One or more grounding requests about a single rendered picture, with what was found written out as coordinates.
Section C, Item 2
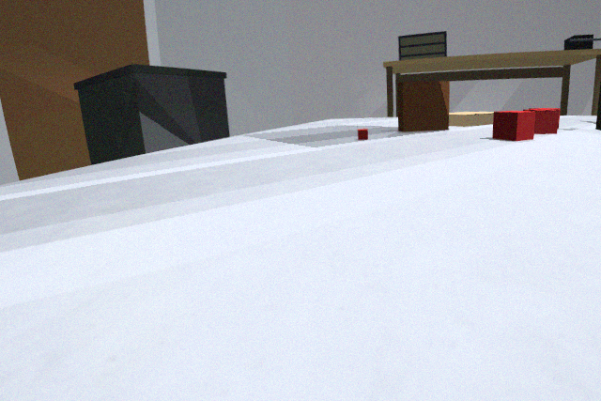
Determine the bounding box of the pale yellow square block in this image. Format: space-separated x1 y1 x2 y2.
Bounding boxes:
448 112 494 127

